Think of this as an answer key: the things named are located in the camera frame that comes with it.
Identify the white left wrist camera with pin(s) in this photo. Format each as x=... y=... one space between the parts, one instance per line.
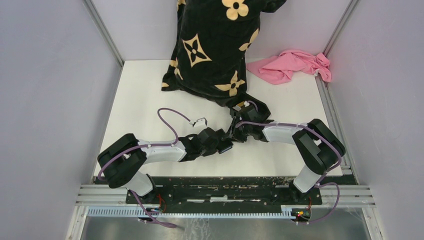
x=200 y=123

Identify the white slotted cable duct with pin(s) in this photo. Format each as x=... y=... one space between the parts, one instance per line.
x=137 y=212

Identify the black plastic bin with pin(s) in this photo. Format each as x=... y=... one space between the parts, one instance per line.
x=260 y=107

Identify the black floral blanket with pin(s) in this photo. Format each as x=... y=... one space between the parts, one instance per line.
x=209 y=56

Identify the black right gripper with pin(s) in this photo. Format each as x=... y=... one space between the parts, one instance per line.
x=237 y=137

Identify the pink cloth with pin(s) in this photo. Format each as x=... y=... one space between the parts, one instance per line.
x=279 y=69

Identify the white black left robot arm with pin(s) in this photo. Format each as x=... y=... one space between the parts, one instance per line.
x=121 y=162

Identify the stack of cards in bin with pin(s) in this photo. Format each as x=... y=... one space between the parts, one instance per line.
x=238 y=107

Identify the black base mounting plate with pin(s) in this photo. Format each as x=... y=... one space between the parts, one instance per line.
x=229 y=195

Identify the black leather card holder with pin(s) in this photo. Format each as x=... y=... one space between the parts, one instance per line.
x=224 y=144

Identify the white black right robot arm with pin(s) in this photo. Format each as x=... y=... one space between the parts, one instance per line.
x=318 y=146

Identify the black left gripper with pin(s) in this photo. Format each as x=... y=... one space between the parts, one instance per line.
x=213 y=149

